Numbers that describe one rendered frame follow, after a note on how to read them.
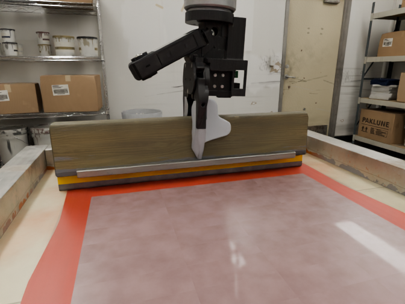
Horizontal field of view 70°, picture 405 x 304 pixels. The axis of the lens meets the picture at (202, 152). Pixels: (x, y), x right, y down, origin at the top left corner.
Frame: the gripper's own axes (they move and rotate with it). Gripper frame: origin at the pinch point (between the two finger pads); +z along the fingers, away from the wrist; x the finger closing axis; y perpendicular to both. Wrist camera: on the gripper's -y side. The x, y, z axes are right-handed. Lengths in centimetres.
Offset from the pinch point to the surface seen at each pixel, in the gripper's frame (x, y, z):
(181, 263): -21.6, -6.2, 5.0
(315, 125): 325, 281, 63
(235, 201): -11.0, 3.5, 4.7
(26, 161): 3.2, -24.7, 2.2
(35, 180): 2.4, -23.7, 4.8
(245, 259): -22.8, -0.4, 4.7
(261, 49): 320, 176, -41
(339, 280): -27.6, 6.0, 4.4
